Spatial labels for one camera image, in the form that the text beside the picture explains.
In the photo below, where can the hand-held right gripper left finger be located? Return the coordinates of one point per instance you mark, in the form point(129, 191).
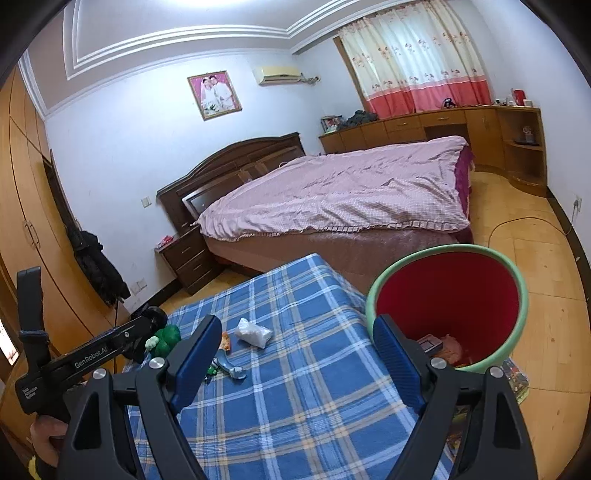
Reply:
point(198, 355)

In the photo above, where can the small glass ornament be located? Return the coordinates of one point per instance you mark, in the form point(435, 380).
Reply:
point(528, 136)

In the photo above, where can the white air conditioner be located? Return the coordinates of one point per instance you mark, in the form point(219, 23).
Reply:
point(279, 74)

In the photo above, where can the framed wall photo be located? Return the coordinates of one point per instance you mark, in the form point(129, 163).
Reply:
point(214, 94)

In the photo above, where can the light green flower lid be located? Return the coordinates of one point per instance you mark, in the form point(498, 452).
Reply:
point(152, 342)

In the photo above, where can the colourful picture frame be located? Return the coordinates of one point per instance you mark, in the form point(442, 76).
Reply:
point(332, 123)

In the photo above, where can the orange snack in plastic bag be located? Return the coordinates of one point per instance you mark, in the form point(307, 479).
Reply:
point(225, 342)

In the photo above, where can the dark wooden nightstand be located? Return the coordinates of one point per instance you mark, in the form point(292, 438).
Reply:
point(189, 263)

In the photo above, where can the small green wrapper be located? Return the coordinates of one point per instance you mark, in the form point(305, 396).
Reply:
point(211, 370)

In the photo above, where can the red box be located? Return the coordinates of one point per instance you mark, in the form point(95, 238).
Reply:
point(519, 97)

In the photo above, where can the black hanging jacket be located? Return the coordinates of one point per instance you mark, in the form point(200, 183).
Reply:
point(97, 267)

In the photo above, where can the white wall switch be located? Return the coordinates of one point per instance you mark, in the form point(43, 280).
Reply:
point(146, 201)

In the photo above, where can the pink bedspread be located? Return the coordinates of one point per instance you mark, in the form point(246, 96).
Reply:
point(346, 189)

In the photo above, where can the red bin with green rim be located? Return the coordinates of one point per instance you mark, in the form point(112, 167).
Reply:
point(443, 295)

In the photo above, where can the white tissue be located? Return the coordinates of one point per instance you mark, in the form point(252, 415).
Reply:
point(251, 334)

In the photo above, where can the cream and red curtain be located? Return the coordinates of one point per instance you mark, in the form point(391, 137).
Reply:
point(415, 55)

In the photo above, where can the white wall outlet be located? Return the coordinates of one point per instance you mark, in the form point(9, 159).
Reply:
point(138, 286)

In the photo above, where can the pink orange snack packet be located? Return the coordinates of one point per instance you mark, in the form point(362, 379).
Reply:
point(452, 348)

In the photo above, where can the low wooden cabinet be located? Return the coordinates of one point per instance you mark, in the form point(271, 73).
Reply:
point(406, 127)

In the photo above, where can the dark wooden bed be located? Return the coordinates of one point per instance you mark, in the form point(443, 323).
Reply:
point(231, 166)

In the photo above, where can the orange wooden wardrobe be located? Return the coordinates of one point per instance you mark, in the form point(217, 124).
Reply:
point(32, 207)

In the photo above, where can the colourful printed packet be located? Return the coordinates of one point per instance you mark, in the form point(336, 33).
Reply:
point(515, 381)

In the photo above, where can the green clover-shaped toy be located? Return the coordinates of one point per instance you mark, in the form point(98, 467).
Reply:
point(168, 336)

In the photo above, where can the dark cloth pile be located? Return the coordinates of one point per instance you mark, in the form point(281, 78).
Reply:
point(361, 118)

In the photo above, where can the person's left hand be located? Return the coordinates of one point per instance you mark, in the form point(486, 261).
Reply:
point(48, 438)

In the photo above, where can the small red nightstand items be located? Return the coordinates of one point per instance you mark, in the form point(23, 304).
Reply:
point(165, 241)

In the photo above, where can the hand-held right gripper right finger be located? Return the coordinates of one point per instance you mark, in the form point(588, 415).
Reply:
point(397, 364)

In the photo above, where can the blue plaid tablecloth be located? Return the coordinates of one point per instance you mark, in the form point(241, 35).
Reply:
point(300, 392)

